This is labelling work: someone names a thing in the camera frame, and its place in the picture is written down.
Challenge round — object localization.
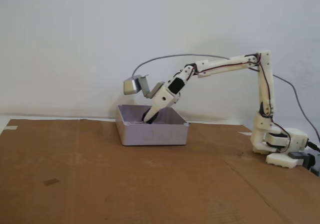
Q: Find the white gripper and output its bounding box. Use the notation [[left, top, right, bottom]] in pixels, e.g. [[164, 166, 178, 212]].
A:
[[145, 86, 181, 122]]

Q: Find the black block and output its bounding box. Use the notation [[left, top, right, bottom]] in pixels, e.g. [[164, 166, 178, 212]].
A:
[[141, 110, 158, 125]]

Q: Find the pale grey open box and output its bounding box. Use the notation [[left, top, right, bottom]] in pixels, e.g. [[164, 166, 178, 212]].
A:
[[115, 104, 190, 147]]

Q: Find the silver webcam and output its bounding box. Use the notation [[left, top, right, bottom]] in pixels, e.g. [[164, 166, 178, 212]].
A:
[[123, 75, 141, 95]]

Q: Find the brown cardboard sheet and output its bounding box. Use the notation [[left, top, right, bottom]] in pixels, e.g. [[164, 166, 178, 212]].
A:
[[0, 118, 320, 224]]

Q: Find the grey table clamp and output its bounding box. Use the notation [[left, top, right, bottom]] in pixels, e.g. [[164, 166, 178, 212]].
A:
[[288, 151, 320, 177]]

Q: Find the grey camera cable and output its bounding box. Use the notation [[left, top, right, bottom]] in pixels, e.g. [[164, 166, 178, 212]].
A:
[[131, 53, 320, 145]]

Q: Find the black power cable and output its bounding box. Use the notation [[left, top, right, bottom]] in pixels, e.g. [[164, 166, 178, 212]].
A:
[[306, 140, 320, 152]]

